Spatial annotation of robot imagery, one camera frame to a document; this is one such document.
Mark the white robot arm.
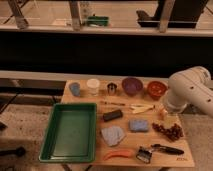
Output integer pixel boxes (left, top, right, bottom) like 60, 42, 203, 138
162, 66, 213, 117

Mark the black rectangular block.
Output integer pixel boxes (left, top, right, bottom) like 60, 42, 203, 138
103, 110, 123, 122

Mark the green box on shelf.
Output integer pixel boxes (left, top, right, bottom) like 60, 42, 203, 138
86, 16, 109, 26

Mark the blue plastic cup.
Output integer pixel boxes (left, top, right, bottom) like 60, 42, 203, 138
69, 82, 80, 97

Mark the black object on floor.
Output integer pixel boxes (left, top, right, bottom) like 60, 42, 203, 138
0, 147, 26, 157

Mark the orange carrot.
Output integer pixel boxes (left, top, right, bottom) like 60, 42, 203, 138
103, 149, 134, 160

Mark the thin wooden stick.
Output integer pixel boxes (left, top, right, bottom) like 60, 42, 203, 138
100, 101, 125, 106

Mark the purple bowl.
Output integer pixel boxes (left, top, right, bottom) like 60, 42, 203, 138
122, 77, 143, 96

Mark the bunch of red grapes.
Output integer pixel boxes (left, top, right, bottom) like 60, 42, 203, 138
152, 123, 183, 141

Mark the small metal grater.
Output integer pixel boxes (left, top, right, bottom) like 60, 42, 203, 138
136, 146, 152, 164

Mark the small metal cup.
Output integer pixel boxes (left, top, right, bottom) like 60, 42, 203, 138
107, 83, 117, 95

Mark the black handled peeler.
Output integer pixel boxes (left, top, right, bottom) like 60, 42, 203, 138
151, 144, 184, 155

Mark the blue folded cloth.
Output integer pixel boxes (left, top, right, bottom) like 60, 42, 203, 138
101, 126, 125, 147

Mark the orange bowl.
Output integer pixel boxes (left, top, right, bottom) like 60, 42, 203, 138
147, 81, 167, 100

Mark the green plastic tray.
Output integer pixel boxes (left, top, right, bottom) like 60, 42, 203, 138
39, 103, 97, 163

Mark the white plastic cup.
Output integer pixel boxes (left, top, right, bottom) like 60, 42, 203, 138
86, 79, 100, 96

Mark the blue sponge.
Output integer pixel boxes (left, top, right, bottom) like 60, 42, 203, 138
129, 120, 149, 132

